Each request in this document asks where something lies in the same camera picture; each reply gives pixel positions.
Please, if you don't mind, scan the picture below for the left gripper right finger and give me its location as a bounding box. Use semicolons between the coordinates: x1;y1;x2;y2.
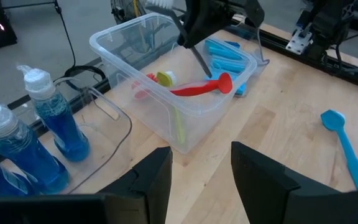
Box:
230;141;337;224

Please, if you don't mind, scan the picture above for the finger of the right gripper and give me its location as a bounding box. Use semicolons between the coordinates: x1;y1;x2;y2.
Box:
177;0;235;49

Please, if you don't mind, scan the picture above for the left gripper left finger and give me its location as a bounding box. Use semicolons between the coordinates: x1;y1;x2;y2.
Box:
99;146;173;224

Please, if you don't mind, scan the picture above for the grey dish brush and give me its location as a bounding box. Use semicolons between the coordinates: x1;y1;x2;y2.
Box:
146;0;213;78

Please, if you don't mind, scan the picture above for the red suction cup dish brush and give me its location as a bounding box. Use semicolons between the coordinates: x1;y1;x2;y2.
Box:
132;72;234;100

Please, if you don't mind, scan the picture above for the green dish brush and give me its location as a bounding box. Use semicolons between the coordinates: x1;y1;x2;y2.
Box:
155;70;186;146

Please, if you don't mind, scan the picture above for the clear plastic storage box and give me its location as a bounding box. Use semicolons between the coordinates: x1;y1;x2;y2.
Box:
88;12;259;155

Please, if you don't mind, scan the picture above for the blue dish brush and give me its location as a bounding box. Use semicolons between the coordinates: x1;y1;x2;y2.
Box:
320;108;358;191

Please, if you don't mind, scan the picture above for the clear plastic handled bin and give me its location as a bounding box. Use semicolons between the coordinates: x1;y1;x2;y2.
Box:
0;76;133;195
197;26;270;97

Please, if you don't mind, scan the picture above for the black power cable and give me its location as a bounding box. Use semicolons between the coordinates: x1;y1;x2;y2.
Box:
54;0;108;83

